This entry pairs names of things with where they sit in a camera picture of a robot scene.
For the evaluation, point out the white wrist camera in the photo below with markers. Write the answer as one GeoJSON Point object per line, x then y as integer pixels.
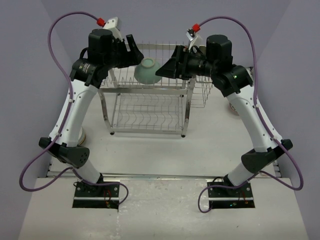
{"type": "Point", "coordinates": [114, 25]}
{"type": "Point", "coordinates": [194, 38]}

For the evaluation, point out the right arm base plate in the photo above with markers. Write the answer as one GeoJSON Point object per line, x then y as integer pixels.
{"type": "Point", "coordinates": [240, 198]}

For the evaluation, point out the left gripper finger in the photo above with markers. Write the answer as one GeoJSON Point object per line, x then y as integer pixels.
{"type": "Point", "coordinates": [136, 56]}
{"type": "Point", "coordinates": [131, 42]}

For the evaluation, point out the light blue white bowl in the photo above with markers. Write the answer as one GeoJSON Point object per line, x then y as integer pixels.
{"type": "Point", "coordinates": [81, 136]}

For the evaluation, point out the stainless steel dish rack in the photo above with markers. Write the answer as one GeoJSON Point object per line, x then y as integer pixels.
{"type": "Point", "coordinates": [129, 106]}

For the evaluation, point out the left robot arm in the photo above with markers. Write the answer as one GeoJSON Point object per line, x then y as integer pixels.
{"type": "Point", "coordinates": [104, 52]}

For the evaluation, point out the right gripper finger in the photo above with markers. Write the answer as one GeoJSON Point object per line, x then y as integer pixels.
{"type": "Point", "coordinates": [168, 70]}
{"type": "Point", "coordinates": [177, 53]}

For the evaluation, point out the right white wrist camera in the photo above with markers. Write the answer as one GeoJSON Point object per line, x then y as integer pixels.
{"type": "Point", "coordinates": [194, 38]}

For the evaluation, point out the celadon green bowl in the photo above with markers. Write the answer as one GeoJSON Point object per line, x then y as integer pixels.
{"type": "Point", "coordinates": [145, 72]}

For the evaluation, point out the wire utensil basket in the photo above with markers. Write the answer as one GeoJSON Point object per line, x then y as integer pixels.
{"type": "Point", "coordinates": [201, 92]}

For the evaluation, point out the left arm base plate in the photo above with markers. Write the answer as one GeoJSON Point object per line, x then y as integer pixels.
{"type": "Point", "coordinates": [95, 197]}

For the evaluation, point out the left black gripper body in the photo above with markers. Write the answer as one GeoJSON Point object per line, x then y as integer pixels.
{"type": "Point", "coordinates": [120, 57]}

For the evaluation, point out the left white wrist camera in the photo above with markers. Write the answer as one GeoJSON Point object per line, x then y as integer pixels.
{"type": "Point", "coordinates": [114, 25]}

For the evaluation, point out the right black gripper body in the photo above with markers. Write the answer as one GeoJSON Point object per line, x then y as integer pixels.
{"type": "Point", "coordinates": [193, 64]}

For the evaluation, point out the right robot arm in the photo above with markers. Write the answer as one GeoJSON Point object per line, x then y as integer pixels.
{"type": "Point", "coordinates": [235, 84]}

